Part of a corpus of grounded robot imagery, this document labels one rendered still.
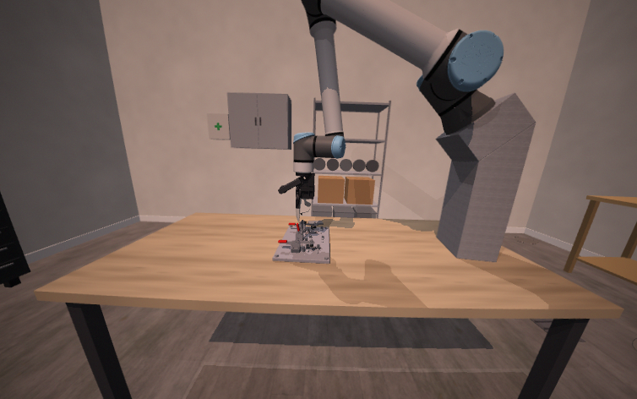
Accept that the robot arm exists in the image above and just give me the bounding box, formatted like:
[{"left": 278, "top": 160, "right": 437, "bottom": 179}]
[{"left": 293, "top": 0, "right": 504, "bottom": 173}]

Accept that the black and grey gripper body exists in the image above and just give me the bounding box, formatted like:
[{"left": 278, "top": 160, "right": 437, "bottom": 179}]
[{"left": 296, "top": 172, "right": 315, "bottom": 200}]

